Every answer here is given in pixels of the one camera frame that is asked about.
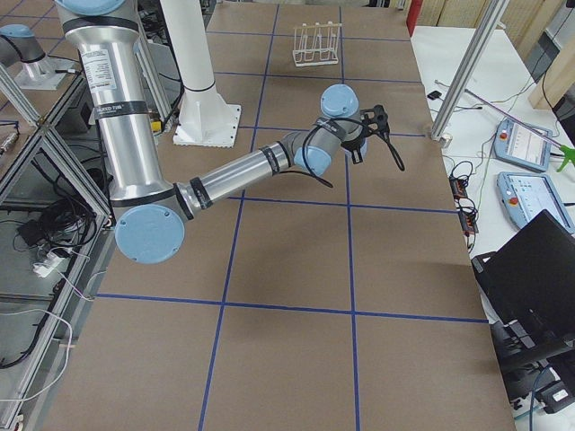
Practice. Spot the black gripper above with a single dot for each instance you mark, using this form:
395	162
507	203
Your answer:
353	146

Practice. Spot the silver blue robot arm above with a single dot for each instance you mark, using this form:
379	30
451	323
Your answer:
19	44
150	211

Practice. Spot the orange black electronics box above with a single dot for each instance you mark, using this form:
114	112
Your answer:
458	186

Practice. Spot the blue teach pendant far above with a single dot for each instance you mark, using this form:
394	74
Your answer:
518	145

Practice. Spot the blue teach pendant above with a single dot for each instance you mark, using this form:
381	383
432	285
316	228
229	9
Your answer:
525	195
518	145

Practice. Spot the blue teach pendant near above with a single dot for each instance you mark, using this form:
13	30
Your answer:
525	195

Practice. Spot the black laptop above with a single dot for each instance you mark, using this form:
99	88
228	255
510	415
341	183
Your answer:
530	279

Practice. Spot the white wire cup holder rack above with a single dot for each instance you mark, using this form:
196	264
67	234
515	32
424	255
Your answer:
317	44

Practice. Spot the aluminium frame post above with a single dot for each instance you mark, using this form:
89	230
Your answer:
464	72

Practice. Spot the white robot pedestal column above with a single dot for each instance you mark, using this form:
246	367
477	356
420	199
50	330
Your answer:
205	118

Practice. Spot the green handled reacher grabber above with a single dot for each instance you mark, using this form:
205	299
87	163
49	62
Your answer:
567	152

